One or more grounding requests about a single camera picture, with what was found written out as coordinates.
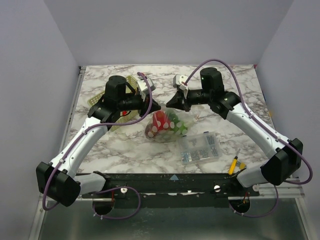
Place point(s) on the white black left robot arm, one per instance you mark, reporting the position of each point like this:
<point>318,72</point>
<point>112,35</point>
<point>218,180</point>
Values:
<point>58,179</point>

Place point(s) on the clear zip top bag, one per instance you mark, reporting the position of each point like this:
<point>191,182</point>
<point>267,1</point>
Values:
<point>168,136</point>

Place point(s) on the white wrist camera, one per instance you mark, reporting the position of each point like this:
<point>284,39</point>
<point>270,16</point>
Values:
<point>179,82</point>
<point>142,86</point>

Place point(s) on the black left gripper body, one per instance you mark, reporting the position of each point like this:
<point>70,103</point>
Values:
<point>142,105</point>

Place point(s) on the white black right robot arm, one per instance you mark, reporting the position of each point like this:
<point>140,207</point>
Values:
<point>284,154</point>

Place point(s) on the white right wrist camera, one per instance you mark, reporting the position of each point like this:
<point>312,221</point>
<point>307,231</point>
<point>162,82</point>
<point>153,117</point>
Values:
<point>179,82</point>

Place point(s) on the yellow handled screwdriver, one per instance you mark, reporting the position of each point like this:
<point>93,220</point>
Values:
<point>234,163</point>

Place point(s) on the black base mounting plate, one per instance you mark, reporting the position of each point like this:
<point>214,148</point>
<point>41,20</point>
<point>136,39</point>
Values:
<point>172,190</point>

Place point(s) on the clear plastic screw box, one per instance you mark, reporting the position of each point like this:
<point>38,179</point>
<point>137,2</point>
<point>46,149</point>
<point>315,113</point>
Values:
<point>199,148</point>

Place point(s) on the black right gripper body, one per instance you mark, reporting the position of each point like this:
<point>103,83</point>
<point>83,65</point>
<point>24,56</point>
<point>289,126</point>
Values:
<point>185,99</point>

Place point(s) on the pale green perforated basket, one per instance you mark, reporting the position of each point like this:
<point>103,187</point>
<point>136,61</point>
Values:
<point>118,96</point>

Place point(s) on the red toy bell pepper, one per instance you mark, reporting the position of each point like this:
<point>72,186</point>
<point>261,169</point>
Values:
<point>159,122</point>

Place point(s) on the green bell pepper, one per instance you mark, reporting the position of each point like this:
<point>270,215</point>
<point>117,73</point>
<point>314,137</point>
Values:
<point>176,125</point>

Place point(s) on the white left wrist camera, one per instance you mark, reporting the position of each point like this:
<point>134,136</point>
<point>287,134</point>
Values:
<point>142,86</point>

